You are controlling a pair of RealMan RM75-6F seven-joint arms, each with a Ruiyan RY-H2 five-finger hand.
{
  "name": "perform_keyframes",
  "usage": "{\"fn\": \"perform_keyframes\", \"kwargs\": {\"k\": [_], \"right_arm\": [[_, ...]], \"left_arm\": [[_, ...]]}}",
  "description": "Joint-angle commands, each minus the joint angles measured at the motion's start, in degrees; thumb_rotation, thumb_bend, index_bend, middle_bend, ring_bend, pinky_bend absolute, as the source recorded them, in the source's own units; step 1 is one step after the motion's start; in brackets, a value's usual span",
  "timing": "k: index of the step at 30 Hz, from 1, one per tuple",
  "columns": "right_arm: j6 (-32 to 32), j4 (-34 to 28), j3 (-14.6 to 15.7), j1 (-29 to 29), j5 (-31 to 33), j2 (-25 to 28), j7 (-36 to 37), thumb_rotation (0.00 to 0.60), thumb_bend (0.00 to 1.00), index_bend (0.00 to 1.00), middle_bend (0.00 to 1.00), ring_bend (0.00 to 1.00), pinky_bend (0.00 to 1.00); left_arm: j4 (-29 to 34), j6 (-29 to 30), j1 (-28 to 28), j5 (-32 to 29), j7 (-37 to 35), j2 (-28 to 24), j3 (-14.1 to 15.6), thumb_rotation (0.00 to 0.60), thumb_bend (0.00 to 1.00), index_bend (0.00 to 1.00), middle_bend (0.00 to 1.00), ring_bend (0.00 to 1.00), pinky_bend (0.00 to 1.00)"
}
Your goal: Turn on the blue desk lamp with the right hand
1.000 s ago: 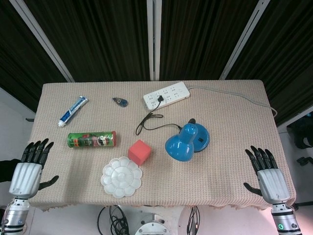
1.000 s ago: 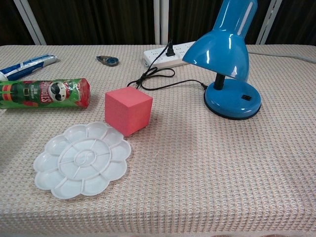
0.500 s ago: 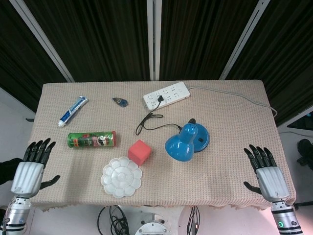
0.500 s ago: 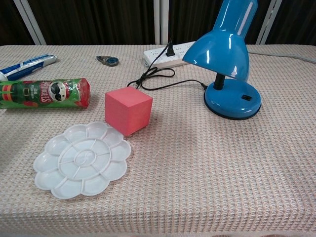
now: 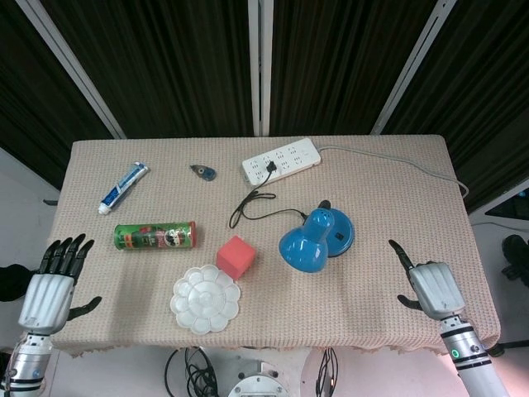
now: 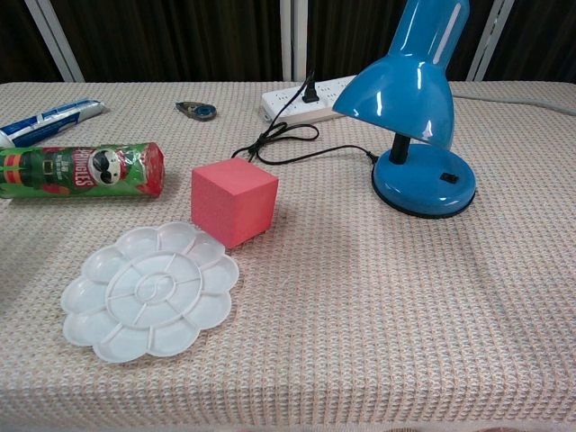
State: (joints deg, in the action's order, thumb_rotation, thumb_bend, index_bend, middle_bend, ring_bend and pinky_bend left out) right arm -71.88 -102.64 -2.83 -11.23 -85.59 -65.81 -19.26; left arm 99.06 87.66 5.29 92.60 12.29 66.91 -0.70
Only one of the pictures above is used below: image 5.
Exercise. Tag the beige woven tablecloth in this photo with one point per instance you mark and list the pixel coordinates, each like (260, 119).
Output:
(273, 248)

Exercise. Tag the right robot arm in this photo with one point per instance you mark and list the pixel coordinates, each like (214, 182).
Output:
(471, 355)

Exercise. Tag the blue desk lamp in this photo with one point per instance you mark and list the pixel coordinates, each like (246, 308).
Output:
(316, 240)

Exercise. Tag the blue correction tape dispenser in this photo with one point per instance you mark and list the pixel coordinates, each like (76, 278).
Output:
(203, 172)

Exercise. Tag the white power strip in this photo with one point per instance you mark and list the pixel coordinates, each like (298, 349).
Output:
(281, 161)

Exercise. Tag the white curtain frame post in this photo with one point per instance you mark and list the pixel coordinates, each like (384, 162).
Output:
(70, 68)
(260, 66)
(413, 66)

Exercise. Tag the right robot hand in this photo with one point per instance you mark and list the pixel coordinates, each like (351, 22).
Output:
(437, 289)

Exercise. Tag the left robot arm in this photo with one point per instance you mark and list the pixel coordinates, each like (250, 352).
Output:
(27, 364)

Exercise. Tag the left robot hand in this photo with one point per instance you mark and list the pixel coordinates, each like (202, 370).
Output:
(45, 295)

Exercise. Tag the white flower paint palette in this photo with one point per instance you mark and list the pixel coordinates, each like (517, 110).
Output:
(205, 299)

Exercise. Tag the green chips can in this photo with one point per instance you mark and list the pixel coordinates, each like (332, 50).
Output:
(155, 235)

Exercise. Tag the blue white toothpaste tube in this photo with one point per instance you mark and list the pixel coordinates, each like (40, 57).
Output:
(122, 188)

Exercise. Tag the red cube block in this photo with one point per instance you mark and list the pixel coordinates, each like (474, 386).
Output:
(235, 261)

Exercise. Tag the robot base torso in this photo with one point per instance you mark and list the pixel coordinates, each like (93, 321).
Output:
(257, 382)

